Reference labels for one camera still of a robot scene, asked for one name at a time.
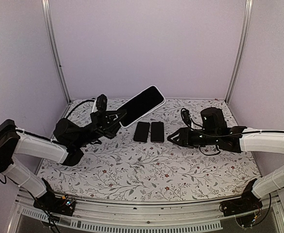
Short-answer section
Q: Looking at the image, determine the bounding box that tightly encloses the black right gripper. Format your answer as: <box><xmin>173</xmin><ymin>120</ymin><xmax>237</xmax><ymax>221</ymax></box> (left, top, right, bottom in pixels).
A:
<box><xmin>167</xmin><ymin>127</ymin><xmax>219</xmax><ymax>149</ymax></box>

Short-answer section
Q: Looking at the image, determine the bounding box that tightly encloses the black smartphone with white edge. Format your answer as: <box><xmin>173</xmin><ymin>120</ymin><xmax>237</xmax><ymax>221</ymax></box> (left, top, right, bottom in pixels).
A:
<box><xmin>118</xmin><ymin>85</ymin><xmax>166</xmax><ymax>128</ymax></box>

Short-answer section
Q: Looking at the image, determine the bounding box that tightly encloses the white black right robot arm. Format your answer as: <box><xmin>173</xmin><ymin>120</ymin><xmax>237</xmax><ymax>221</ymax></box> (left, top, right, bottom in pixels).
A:
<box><xmin>167</xmin><ymin>107</ymin><xmax>284</xmax><ymax>212</ymax></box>

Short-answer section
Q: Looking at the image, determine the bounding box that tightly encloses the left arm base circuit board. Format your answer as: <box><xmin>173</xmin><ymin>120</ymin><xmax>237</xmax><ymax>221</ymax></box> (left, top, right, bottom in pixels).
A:
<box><xmin>33</xmin><ymin>179</ymin><xmax>76</xmax><ymax>216</ymax></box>

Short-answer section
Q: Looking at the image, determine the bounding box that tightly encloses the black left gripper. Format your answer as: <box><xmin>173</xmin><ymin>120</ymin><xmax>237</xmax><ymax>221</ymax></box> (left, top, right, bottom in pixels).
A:
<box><xmin>73</xmin><ymin>109</ymin><xmax>129</xmax><ymax>148</ymax></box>

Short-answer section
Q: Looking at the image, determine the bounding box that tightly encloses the left aluminium frame post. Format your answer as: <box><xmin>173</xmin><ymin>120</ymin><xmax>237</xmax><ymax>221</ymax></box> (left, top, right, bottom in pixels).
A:
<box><xmin>41</xmin><ymin>0</ymin><xmax>71</xmax><ymax>104</ymax></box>

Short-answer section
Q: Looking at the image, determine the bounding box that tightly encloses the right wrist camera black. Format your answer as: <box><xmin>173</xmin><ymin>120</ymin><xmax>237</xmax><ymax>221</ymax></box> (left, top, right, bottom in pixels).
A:
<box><xmin>181</xmin><ymin>108</ymin><xmax>192</xmax><ymax>127</ymax></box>

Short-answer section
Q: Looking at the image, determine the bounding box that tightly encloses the floral patterned table mat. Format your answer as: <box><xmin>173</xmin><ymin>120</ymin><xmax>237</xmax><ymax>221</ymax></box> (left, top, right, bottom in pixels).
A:
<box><xmin>34</xmin><ymin>98</ymin><xmax>261</xmax><ymax>202</ymax></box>

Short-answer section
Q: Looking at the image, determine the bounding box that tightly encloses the black smartphone corner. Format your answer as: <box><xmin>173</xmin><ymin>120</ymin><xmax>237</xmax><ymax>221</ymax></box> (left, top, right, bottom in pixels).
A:
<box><xmin>133</xmin><ymin>122</ymin><xmax>150</xmax><ymax>143</ymax></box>

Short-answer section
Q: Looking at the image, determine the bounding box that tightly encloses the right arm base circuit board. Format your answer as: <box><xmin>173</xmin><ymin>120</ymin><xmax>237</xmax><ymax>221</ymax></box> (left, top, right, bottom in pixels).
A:
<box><xmin>218</xmin><ymin>179</ymin><xmax>272</xmax><ymax>229</ymax></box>

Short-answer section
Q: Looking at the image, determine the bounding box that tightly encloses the right aluminium frame post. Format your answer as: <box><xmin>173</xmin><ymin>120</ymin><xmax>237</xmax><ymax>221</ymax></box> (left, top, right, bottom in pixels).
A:
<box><xmin>225</xmin><ymin>0</ymin><xmax>253</xmax><ymax>105</ymax></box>

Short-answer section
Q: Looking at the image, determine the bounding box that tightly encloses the black sleeved left camera cable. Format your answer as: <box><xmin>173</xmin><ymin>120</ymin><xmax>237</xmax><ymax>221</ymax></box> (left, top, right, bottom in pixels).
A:
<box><xmin>65</xmin><ymin>98</ymin><xmax>96</xmax><ymax>121</ymax></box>

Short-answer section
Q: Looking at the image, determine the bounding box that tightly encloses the black right camera cable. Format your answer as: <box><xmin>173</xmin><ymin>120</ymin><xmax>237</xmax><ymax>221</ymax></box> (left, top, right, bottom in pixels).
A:
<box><xmin>180</xmin><ymin>108</ymin><xmax>264</xmax><ymax>156</ymax></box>

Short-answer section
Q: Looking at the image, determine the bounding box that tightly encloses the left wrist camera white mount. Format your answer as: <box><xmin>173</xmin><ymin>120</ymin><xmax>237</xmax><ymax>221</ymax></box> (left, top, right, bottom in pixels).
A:
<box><xmin>92</xmin><ymin>94</ymin><xmax>107</xmax><ymax>113</ymax></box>

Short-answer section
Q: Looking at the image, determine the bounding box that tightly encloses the aluminium front rail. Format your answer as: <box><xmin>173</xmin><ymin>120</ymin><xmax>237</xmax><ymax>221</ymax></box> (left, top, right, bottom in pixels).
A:
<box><xmin>7</xmin><ymin>190</ymin><xmax>284</xmax><ymax>233</ymax></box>

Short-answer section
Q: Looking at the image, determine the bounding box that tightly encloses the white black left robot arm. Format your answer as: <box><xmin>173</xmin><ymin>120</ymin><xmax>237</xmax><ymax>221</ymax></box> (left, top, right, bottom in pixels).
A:
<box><xmin>0</xmin><ymin>110</ymin><xmax>126</xmax><ymax>211</ymax></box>

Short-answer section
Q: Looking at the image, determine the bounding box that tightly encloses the aluminium frame post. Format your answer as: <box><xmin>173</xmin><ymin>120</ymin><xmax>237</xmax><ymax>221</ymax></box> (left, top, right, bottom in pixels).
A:
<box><xmin>225</xmin><ymin>0</ymin><xmax>253</xmax><ymax>105</ymax></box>
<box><xmin>41</xmin><ymin>0</ymin><xmax>71</xmax><ymax>104</ymax></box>

